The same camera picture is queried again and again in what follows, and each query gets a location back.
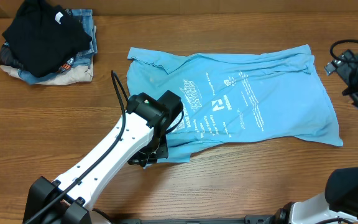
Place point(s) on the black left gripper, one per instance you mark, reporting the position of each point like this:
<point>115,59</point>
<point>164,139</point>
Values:
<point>162,151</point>

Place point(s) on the light blue t-shirt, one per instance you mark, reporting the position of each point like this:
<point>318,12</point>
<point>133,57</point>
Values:
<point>237,97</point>

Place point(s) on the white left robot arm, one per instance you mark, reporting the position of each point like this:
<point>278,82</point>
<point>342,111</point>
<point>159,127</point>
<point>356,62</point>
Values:
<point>139,138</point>

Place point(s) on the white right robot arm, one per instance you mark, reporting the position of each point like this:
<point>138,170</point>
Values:
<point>339,201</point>

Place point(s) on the folded beige garment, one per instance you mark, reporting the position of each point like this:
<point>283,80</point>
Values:
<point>13,71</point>

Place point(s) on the black folded t-shirt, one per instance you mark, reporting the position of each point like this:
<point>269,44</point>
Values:
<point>43,37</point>

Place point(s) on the dark folded printed garment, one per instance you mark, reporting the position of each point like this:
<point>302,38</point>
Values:
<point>7,57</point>

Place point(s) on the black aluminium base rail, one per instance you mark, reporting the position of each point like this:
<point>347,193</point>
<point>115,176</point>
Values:
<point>197,221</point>

